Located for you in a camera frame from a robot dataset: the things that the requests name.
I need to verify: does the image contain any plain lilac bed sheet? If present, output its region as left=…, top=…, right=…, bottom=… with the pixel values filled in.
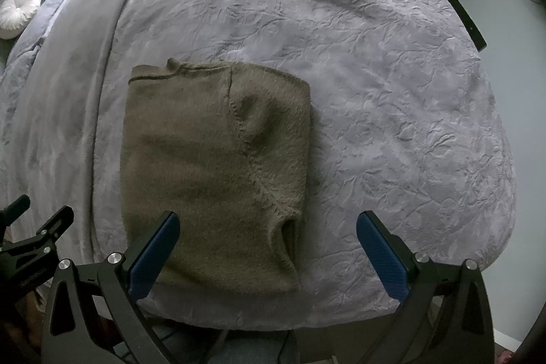
left=9, top=0, right=176, bottom=259

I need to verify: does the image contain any lavender embossed blanket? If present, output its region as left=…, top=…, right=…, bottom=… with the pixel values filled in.
left=0, top=0, right=519, bottom=333

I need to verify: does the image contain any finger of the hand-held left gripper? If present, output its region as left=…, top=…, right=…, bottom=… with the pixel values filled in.
left=0, top=194, right=32, bottom=227
left=23, top=205, right=75, bottom=251

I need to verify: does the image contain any black cable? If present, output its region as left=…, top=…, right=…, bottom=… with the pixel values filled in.
left=275, top=331, right=297, bottom=364

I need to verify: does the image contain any olive brown knit sweater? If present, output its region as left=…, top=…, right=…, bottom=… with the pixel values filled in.
left=120, top=57, right=312, bottom=297

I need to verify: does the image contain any black bar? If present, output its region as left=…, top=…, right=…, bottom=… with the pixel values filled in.
left=444, top=0, right=487, bottom=52

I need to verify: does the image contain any white round pleated cushion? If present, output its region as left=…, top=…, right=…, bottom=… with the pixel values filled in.
left=0, top=0, right=42, bottom=40

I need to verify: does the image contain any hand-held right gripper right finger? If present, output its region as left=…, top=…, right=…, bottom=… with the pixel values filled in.
left=357, top=210, right=495, bottom=364

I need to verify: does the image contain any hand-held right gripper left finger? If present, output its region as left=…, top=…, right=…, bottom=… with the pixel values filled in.
left=41, top=211, right=182, bottom=364

